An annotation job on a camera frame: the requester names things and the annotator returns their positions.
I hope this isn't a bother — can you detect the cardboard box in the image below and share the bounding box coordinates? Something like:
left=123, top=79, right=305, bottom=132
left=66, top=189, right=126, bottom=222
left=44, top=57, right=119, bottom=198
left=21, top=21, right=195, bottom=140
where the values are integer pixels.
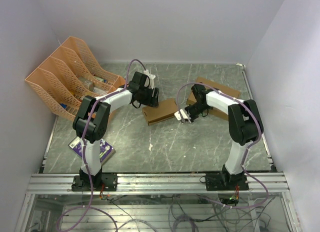
left=142, top=98, right=178, bottom=126
left=195, top=76, right=244, bottom=121

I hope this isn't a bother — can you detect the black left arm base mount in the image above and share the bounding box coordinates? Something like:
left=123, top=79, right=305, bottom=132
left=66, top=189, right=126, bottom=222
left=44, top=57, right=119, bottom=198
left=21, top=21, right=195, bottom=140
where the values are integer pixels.
left=71, top=172, right=118, bottom=192

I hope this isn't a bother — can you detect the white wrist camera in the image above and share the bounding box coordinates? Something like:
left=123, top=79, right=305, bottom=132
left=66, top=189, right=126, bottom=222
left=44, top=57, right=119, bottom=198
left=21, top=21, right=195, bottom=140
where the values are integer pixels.
left=143, top=69, right=156, bottom=96
left=174, top=108, right=191, bottom=123

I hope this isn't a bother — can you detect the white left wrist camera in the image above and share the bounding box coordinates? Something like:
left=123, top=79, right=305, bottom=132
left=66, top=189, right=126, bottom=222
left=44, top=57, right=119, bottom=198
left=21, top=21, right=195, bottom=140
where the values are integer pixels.
left=143, top=69, right=156, bottom=96

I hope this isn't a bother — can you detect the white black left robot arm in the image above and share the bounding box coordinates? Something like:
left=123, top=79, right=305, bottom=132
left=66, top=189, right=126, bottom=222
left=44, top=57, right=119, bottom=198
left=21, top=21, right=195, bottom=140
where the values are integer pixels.
left=72, top=70, right=159, bottom=191

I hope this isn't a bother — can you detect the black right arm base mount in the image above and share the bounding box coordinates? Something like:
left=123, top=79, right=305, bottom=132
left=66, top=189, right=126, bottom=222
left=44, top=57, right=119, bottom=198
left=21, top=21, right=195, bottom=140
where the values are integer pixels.
left=204, top=172, right=249, bottom=191

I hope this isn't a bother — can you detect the purple book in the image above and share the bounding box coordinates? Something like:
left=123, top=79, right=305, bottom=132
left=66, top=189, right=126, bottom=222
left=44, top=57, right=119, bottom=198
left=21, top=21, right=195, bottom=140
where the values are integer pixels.
left=68, top=136, right=116, bottom=166

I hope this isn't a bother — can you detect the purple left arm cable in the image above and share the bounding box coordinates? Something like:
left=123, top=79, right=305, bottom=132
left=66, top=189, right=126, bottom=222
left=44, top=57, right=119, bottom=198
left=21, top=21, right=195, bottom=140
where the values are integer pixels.
left=56, top=58, right=147, bottom=232

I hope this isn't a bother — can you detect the closed folded cardboard box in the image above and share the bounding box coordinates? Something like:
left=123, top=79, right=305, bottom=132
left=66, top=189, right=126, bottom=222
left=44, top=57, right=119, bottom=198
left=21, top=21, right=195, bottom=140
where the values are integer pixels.
left=195, top=76, right=244, bottom=121

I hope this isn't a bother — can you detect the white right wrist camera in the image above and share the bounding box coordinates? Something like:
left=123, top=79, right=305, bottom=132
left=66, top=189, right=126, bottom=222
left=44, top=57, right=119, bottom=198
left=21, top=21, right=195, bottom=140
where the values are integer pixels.
left=174, top=108, right=191, bottom=123

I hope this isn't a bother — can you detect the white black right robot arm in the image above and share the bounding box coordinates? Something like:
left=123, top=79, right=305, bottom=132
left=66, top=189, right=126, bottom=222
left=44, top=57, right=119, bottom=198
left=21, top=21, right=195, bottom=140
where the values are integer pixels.
left=177, top=83, right=264, bottom=190

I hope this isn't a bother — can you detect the aluminium frame rail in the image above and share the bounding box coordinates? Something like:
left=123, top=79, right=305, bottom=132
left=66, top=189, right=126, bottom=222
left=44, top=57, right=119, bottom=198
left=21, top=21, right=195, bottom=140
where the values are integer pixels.
left=26, top=172, right=290, bottom=195

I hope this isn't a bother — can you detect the pink plastic desk organizer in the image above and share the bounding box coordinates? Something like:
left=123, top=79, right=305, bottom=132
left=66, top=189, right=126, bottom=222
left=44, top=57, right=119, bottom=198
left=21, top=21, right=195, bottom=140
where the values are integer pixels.
left=25, top=36, right=125, bottom=121

